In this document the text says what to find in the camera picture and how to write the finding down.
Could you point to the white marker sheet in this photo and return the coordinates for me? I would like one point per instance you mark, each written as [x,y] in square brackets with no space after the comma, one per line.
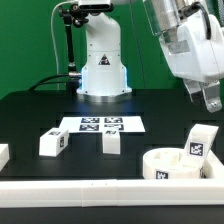
[98,124]

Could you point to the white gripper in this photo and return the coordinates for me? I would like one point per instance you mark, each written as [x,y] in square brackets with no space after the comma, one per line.
[192,56]

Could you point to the white camera on mount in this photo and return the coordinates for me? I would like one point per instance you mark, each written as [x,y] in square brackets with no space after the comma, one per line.
[95,5]

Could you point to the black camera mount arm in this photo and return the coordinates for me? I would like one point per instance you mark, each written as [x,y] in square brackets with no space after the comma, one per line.
[72,16]

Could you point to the white round stool seat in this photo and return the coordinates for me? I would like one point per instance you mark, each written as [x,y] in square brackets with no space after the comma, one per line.
[172,163]

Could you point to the white left fence bar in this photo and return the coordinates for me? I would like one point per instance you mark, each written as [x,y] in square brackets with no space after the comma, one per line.
[4,155]

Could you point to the white front fence bar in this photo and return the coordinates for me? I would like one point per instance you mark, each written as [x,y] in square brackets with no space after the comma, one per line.
[94,193]

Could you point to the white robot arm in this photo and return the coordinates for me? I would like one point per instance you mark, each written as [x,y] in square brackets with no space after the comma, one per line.
[104,75]

